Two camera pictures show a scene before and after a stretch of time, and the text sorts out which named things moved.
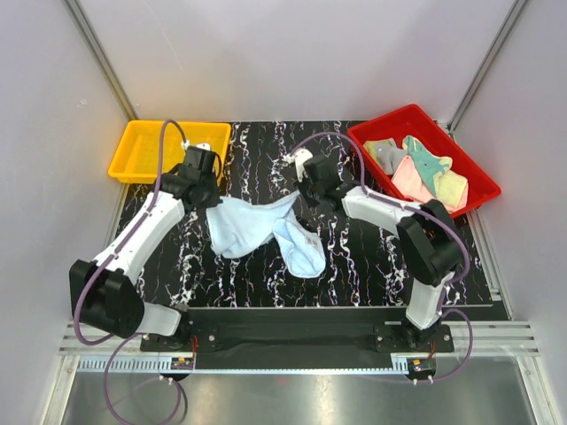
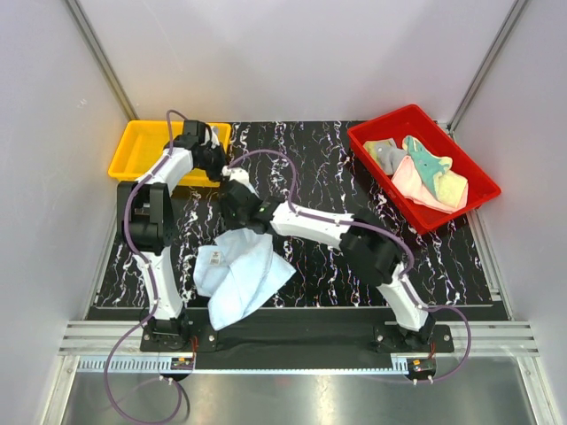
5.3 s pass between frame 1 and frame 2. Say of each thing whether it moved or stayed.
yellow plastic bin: stayed
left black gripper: moved
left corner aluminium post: stayed
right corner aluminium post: stayed
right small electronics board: stayed
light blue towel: moved
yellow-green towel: stayed
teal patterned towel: stayed
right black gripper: moved
